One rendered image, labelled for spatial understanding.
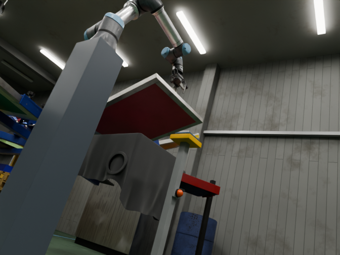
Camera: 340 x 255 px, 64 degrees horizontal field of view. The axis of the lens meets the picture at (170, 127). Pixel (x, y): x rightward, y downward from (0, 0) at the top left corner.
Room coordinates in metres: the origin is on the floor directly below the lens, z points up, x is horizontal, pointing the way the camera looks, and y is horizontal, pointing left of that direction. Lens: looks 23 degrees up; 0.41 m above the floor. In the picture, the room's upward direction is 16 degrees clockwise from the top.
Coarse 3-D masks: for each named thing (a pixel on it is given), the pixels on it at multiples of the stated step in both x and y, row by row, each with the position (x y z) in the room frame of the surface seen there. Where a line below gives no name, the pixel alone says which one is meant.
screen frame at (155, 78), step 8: (144, 80) 1.47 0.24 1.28; (152, 80) 1.44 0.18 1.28; (160, 80) 1.44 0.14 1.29; (128, 88) 1.56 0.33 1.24; (136, 88) 1.51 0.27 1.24; (144, 88) 1.51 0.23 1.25; (160, 88) 1.50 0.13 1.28; (168, 88) 1.50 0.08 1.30; (112, 96) 1.65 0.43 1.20; (120, 96) 1.60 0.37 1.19; (128, 96) 1.60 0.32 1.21; (176, 96) 1.57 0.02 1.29; (184, 104) 1.64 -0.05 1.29; (192, 112) 1.72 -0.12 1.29; (200, 120) 1.81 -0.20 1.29; (184, 128) 1.92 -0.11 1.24; (160, 136) 2.06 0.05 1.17
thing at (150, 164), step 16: (144, 144) 1.53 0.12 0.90; (144, 160) 1.56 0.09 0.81; (160, 160) 1.66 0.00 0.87; (128, 176) 1.51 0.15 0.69; (144, 176) 1.59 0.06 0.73; (160, 176) 1.69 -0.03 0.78; (128, 192) 1.54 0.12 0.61; (144, 192) 1.63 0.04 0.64; (160, 192) 1.75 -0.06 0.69; (128, 208) 1.58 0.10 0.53; (144, 208) 1.67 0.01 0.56; (160, 208) 1.78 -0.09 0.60
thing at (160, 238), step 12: (180, 144) 1.39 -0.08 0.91; (192, 144) 1.38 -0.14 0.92; (180, 156) 1.37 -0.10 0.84; (180, 168) 1.37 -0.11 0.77; (180, 180) 1.39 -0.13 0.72; (168, 192) 1.38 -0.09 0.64; (168, 204) 1.37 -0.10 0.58; (168, 216) 1.37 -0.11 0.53; (168, 228) 1.39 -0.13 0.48; (156, 240) 1.38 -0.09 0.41; (156, 252) 1.37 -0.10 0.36
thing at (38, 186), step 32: (96, 64) 1.08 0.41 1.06; (64, 96) 1.09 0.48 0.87; (96, 96) 1.14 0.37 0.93; (64, 128) 1.07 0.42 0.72; (96, 128) 1.19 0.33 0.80; (32, 160) 1.09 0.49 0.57; (64, 160) 1.12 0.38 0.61; (32, 192) 1.07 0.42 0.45; (64, 192) 1.17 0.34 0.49; (0, 224) 1.10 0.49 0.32; (32, 224) 1.11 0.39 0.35
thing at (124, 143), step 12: (96, 144) 1.75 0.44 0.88; (108, 144) 1.67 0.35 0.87; (120, 144) 1.58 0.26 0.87; (132, 144) 1.52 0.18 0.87; (96, 156) 1.72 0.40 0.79; (108, 156) 1.65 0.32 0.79; (120, 156) 1.58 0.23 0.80; (84, 168) 1.80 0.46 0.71; (96, 168) 1.71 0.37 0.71; (108, 168) 1.60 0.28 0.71; (120, 168) 1.53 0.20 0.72; (120, 180) 1.55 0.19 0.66
